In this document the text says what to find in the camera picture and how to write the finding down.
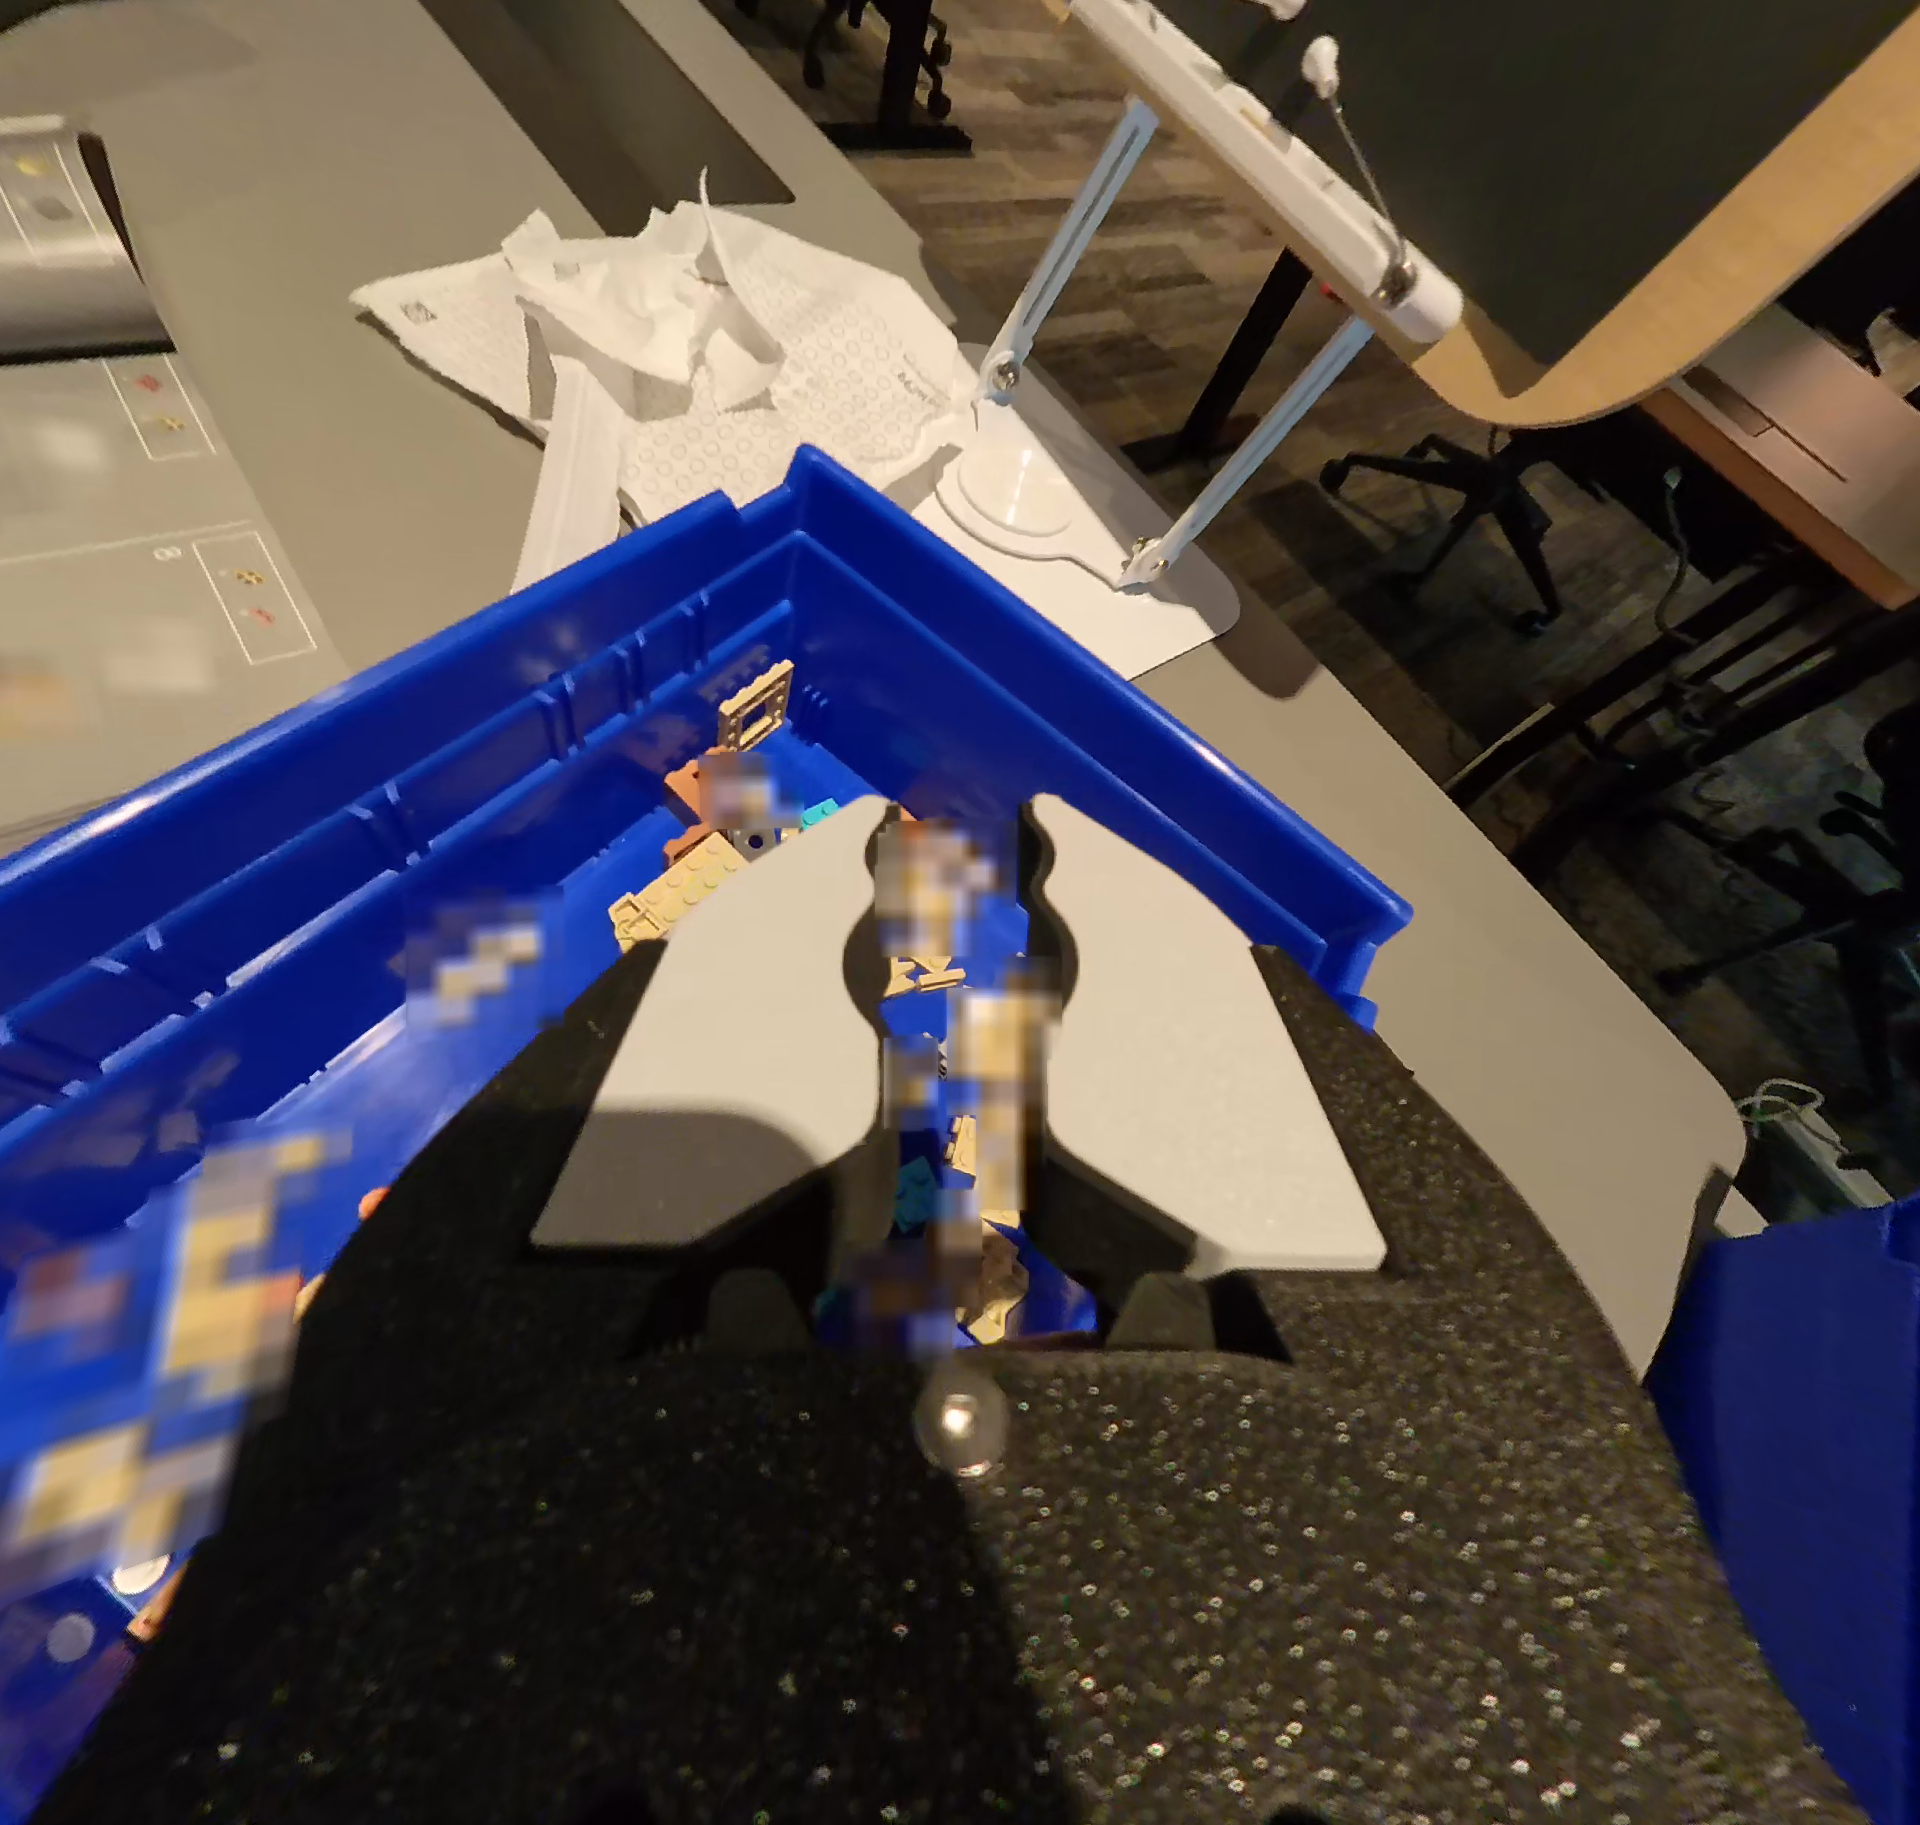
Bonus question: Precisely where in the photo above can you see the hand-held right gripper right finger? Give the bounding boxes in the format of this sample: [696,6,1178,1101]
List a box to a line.
[1019,793,1390,1277]

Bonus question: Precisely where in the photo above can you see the crumpled white paper bags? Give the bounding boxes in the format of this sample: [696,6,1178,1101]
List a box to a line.
[351,168,983,596]

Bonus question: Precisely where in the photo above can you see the open instruction booklet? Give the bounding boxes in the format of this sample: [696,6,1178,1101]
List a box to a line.
[0,116,353,839]

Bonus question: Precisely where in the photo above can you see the dark panel with wooden edge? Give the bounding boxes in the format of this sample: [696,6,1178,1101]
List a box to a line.
[1022,0,1920,431]

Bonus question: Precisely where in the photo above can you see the white desk lamp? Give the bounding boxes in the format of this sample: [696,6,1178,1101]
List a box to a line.
[906,0,1468,684]

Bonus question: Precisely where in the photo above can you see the blue plastic bin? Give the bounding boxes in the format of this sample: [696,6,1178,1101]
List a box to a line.
[1647,1196,1920,1825]
[0,444,1413,1825]

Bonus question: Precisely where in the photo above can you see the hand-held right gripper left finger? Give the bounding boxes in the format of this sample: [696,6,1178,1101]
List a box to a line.
[529,793,908,1252]

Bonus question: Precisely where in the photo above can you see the pile of toy bricks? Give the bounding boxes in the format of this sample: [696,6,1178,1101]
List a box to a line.
[47,661,1073,1655]

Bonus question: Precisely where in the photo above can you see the tan wooden table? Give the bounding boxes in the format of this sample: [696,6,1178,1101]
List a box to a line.
[1649,312,1920,613]

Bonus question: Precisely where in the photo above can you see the black desk cable flap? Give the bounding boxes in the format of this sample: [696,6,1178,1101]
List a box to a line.
[455,0,798,208]

